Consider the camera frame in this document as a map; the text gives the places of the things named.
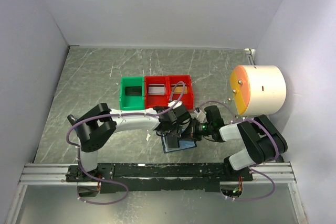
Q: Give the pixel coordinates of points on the black credit card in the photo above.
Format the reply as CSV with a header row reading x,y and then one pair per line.
x,y
133,91

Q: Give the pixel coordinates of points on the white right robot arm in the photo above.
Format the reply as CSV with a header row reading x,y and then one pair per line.
x,y
262,141

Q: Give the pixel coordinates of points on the gold credit card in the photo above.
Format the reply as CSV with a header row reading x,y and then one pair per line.
x,y
178,90

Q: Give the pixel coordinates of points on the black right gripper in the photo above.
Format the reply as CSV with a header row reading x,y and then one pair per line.
x,y
186,135

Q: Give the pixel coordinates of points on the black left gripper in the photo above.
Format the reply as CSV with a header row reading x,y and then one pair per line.
x,y
177,127

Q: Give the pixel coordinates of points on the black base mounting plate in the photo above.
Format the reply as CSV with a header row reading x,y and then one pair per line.
x,y
180,176

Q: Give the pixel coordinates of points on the blue leather card holder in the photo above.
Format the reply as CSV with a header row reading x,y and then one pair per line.
x,y
184,144

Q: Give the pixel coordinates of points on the blue black handled tool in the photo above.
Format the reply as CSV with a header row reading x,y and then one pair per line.
x,y
72,119

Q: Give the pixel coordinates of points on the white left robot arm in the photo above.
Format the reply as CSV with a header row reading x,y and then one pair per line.
x,y
96,127

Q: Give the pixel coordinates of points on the green plastic bin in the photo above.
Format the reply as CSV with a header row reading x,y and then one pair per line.
x,y
129,103

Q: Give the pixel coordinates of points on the silver credit card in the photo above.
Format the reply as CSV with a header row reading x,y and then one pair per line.
x,y
156,89

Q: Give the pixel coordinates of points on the red plastic bin right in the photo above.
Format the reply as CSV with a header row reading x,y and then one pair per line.
x,y
188,98

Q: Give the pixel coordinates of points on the red plastic bin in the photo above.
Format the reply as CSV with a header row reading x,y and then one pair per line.
x,y
155,100
188,98

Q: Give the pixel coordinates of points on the cream cylinder orange yellow face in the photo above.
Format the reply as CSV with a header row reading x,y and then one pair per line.
x,y
257,89

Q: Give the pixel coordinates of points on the red plastic bin middle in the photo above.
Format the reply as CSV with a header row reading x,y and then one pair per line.
x,y
155,100

